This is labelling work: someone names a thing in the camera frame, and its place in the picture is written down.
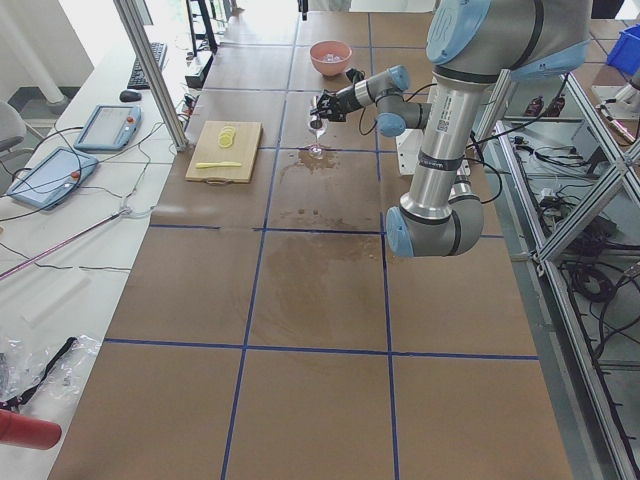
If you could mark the wooden cutting board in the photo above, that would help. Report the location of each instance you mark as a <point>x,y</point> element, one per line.
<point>244,150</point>

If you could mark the teach pendant tablet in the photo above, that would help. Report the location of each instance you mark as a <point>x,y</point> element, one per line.
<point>50,182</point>
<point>109,128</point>

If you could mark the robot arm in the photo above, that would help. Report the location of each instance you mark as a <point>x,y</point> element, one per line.
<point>469,44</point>

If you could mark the clear wine glass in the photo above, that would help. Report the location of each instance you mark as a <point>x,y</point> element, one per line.
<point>315,149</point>

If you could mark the pink bowl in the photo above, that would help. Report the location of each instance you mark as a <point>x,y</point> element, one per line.
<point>337,47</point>

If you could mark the black computer mouse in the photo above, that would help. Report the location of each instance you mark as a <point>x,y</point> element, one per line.
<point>129,95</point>

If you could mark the steel cocktail jigger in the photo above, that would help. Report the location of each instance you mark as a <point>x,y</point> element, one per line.
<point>315,122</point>

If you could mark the clear ice cubes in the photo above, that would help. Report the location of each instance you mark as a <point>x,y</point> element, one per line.
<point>331,59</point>

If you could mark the clear plastic bag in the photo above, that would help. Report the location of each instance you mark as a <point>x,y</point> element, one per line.
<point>57,373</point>

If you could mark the red bottle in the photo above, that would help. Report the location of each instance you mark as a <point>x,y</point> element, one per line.
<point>23,431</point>

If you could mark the white pedestal column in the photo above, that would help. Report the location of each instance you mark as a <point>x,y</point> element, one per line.
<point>409,145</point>

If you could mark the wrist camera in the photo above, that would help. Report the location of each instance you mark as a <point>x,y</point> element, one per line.
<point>355,76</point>

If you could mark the yellow plastic knife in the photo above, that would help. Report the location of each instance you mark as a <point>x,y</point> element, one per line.
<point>222,164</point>

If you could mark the aluminium frame post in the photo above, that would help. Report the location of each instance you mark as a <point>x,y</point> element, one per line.
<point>132,22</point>

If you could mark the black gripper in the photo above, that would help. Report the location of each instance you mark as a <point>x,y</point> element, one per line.
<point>344,99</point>

